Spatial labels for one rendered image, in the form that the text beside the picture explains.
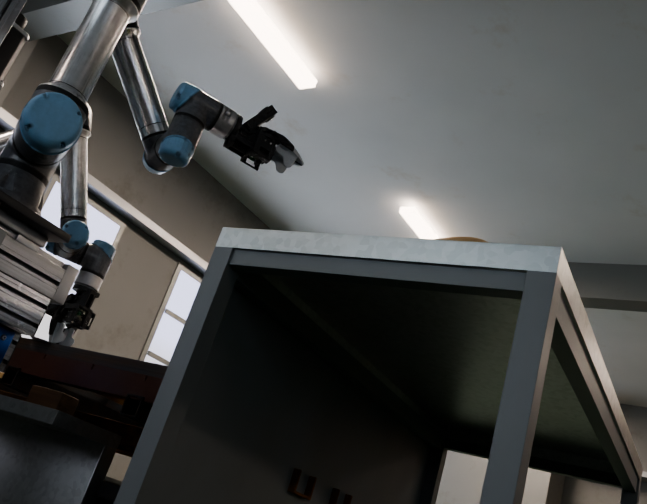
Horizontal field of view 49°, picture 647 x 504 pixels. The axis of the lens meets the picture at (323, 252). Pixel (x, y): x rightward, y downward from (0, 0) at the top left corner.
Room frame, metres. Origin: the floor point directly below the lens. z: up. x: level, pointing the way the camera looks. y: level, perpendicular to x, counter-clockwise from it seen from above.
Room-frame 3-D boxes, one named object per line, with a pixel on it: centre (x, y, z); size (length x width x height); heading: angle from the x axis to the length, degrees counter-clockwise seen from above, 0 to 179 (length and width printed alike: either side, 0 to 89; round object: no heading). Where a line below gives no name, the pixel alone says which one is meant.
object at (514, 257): (1.58, -0.42, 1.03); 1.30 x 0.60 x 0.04; 146
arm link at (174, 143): (1.51, 0.41, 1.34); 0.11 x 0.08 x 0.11; 26
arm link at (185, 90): (1.49, 0.40, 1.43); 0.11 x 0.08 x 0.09; 116
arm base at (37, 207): (1.50, 0.69, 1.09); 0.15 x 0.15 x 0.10
